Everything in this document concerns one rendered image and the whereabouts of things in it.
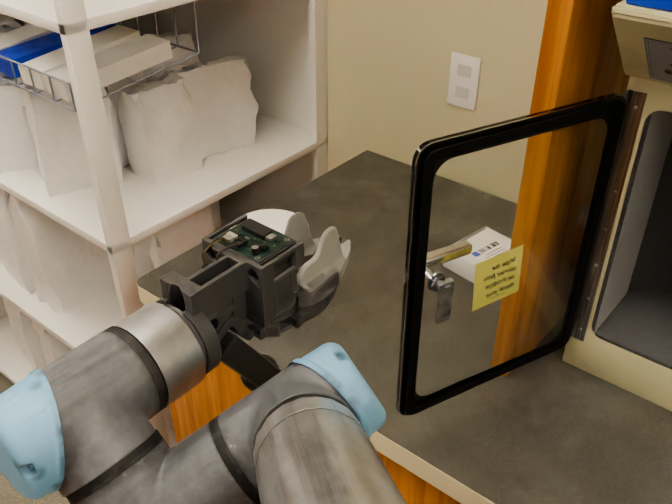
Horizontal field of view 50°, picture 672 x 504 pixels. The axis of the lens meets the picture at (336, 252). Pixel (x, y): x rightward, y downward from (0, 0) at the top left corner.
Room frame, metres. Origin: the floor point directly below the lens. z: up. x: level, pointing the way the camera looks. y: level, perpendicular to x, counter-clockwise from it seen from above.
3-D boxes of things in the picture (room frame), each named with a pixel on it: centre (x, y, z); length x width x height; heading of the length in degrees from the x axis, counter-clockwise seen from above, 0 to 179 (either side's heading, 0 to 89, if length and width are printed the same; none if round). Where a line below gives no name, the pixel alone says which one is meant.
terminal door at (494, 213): (0.74, -0.21, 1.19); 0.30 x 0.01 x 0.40; 119
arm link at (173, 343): (0.42, 0.14, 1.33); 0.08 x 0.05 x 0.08; 51
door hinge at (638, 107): (0.82, -0.36, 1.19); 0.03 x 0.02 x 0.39; 50
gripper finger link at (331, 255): (0.55, 0.01, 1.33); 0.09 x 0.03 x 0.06; 139
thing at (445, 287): (0.67, -0.13, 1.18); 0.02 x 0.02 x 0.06; 29
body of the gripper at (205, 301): (0.48, 0.09, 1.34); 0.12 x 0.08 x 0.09; 141
